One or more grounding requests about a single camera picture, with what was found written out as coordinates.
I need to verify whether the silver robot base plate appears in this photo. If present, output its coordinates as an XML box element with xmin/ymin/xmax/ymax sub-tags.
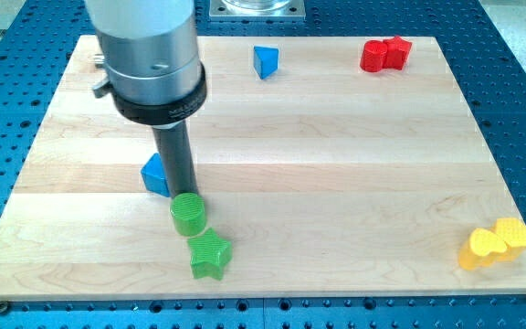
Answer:
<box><xmin>209</xmin><ymin>0</ymin><xmax>306</xmax><ymax>21</ymax></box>

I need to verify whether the yellow heart block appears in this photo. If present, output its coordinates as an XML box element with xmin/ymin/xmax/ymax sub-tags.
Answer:
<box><xmin>458</xmin><ymin>228</ymin><xmax>508</xmax><ymax>271</ymax></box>

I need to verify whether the blue triangular block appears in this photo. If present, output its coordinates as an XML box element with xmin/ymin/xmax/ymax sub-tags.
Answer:
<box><xmin>253</xmin><ymin>46</ymin><xmax>279</xmax><ymax>80</ymax></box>

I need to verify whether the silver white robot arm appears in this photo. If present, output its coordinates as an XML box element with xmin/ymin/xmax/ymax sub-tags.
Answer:
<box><xmin>85</xmin><ymin>0</ymin><xmax>207</xmax><ymax>126</ymax></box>

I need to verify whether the yellow hexagon block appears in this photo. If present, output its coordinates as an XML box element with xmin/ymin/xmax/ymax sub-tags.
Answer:
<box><xmin>491</xmin><ymin>218</ymin><xmax>526</xmax><ymax>261</ymax></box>

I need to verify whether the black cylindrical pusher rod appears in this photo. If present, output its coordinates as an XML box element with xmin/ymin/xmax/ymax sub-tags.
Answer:
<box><xmin>153</xmin><ymin>121</ymin><xmax>198</xmax><ymax>197</ymax></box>

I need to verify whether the red star block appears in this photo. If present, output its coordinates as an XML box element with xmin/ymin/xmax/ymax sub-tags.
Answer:
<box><xmin>383</xmin><ymin>36</ymin><xmax>413</xmax><ymax>70</ymax></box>

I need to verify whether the red cylinder block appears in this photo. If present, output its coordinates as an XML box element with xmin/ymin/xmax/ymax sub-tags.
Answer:
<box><xmin>360</xmin><ymin>40</ymin><xmax>387</xmax><ymax>72</ymax></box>

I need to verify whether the green cylinder block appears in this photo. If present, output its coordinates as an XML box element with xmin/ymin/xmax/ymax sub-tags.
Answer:
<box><xmin>170</xmin><ymin>192</ymin><xmax>206</xmax><ymax>237</ymax></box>

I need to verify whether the green star block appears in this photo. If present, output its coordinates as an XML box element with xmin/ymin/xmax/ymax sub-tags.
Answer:
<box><xmin>187</xmin><ymin>228</ymin><xmax>233</xmax><ymax>281</ymax></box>

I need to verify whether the light wooden board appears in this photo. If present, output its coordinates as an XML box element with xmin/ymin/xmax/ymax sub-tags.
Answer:
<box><xmin>0</xmin><ymin>36</ymin><xmax>526</xmax><ymax>301</ymax></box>

